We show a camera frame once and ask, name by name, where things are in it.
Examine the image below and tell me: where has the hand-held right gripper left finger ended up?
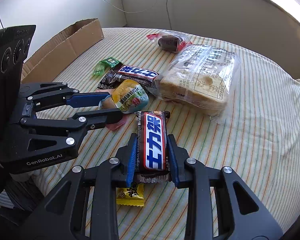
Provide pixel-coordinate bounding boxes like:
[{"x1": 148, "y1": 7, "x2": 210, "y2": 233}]
[{"x1": 20, "y1": 133, "x2": 140, "y2": 240}]

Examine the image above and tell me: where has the striped bed sheet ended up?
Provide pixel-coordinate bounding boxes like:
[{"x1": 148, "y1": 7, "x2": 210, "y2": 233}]
[{"x1": 22, "y1": 27, "x2": 300, "y2": 240}]

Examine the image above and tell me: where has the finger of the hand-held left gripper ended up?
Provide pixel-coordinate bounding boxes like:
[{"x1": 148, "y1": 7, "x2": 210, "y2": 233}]
[
  {"x1": 19, "y1": 108, "x2": 124, "y2": 153},
  {"x1": 19, "y1": 82, "x2": 112, "y2": 111}
]

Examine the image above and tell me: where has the brown chocolate bar blue label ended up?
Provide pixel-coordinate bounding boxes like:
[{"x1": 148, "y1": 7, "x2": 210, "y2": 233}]
[
  {"x1": 114, "y1": 64, "x2": 160, "y2": 89},
  {"x1": 134, "y1": 110, "x2": 172, "y2": 184}
]

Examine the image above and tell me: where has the green wrapped candy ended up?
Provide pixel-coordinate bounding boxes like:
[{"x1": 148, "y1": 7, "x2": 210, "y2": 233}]
[{"x1": 93, "y1": 57, "x2": 123, "y2": 77}]

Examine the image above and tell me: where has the sliced bread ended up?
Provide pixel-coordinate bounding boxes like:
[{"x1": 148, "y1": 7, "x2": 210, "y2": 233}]
[{"x1": 152, "y1": 41, "x2": 240, "y2": 123}]

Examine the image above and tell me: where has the red snack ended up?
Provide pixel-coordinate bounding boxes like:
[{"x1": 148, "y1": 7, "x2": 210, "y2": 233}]
[{"x1": 106, "y1": 119, "x2": 125, "y2": 131}]

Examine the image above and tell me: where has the striped grey cloth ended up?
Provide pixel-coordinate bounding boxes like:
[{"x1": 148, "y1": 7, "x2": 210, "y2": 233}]
[{"x1": 0, "y1": 172, "x2": 44, "y2": 210}]

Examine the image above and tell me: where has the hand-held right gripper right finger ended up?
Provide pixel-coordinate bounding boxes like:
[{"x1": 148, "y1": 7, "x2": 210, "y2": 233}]
[{"x1": 166, "y1": 134, "x2": 284, "y2": 240}]

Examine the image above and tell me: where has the brown cardboard box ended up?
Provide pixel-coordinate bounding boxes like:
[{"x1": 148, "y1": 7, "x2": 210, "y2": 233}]
[{"x1": 21, "y1": 18, "x2": 105, "y2": 83}]

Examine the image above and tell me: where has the yellow-teal pastry packet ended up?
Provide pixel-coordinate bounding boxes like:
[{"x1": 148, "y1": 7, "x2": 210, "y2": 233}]
[{"x1": 100, "y1": 79, "x2": 149, "y2": 114}]

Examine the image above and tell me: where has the dark cake in clear wrapper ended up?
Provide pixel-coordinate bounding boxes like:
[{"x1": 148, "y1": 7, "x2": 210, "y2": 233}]
[{"x1": 146, "y1": 29, "x2": 187, "y2": 53}]

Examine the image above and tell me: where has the grey cable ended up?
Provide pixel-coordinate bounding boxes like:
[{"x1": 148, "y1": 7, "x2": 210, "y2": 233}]
[{"x1": 166, "y1": 0, "x2": 172, "y2": 30}]

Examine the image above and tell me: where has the yellow candy packet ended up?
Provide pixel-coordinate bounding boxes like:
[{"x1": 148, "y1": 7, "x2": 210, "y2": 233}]
[{"x1": 116, "y1": 183, "x2": 145, "y2": 207}]

